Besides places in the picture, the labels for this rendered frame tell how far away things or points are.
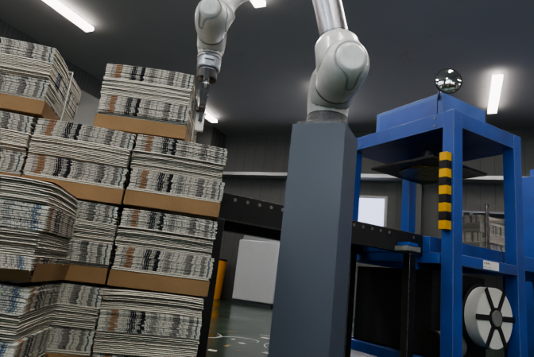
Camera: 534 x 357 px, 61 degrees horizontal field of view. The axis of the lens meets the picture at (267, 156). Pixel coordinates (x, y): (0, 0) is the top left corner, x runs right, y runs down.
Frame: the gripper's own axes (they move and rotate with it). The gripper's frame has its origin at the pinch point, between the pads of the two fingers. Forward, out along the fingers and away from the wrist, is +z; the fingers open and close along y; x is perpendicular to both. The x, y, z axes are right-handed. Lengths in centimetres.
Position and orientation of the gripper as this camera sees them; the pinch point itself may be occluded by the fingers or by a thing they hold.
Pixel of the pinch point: (199, 122)
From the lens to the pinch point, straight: 164.5
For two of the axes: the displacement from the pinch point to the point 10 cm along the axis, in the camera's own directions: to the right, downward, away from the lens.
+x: 9.8, 1.5, 1.6
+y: 1.9, -2.4, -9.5
